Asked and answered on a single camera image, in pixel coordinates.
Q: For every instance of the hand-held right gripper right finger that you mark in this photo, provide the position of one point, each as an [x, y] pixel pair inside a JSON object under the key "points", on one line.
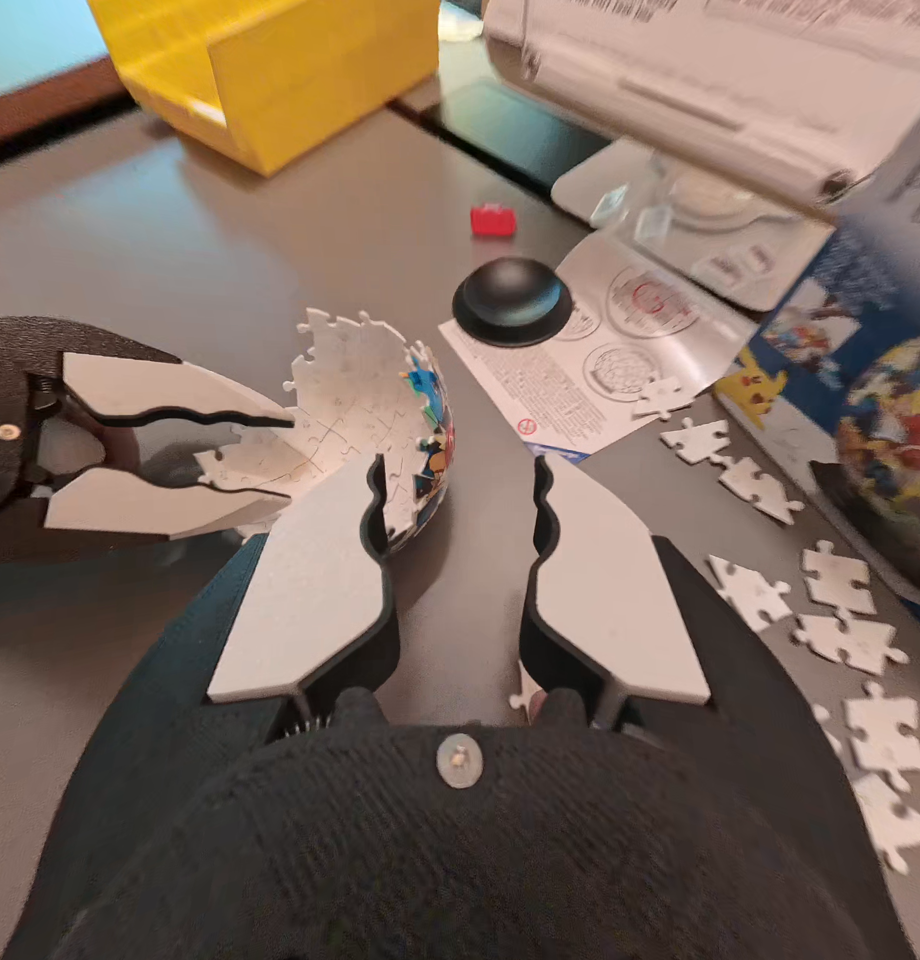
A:
{"points": [[617, 607]]}

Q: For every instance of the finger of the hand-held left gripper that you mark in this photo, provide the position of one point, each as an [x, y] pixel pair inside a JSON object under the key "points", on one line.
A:
{"points": [[114, 510], [144, 382]]}

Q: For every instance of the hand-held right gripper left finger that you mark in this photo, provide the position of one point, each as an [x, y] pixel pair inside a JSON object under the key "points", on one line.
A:
{"points": [[302, 607]]}

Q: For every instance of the partly built puzzle ball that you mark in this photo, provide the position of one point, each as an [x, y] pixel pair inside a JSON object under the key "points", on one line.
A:
{"points": [[347, 405]]}

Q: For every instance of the puzzle pieces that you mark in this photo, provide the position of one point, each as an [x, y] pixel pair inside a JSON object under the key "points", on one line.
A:
{"points": [[842, 577]]}

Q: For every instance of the black round ball stand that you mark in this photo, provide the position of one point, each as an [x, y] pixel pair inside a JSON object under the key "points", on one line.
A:
{"points": [[508, 300]]}

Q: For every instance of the blue puzzle box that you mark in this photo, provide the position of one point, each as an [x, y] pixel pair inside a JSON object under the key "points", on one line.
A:
{"points": [[842, 360]]}

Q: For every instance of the folded paper instruction leaflet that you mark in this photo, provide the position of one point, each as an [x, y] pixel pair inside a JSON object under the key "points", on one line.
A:
{"points": [[550, 390]]}

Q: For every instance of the yellow plastic bin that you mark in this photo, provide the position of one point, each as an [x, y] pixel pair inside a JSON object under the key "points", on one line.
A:
{"points": [[317, 82]]}

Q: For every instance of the small red plastic block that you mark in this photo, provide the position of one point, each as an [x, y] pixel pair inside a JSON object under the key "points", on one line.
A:
{"points": [[493, 220]]}

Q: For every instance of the clear acrylic holder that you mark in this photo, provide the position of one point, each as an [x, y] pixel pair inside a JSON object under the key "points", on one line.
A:
{"points": [[655, 217]]}

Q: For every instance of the white stand base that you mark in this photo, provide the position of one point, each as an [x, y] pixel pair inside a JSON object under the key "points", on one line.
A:
{"points": [[790, 255]]}

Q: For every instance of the printed instruction sheet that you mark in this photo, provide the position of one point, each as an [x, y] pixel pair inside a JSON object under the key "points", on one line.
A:
{"points": [[730, 60]]}

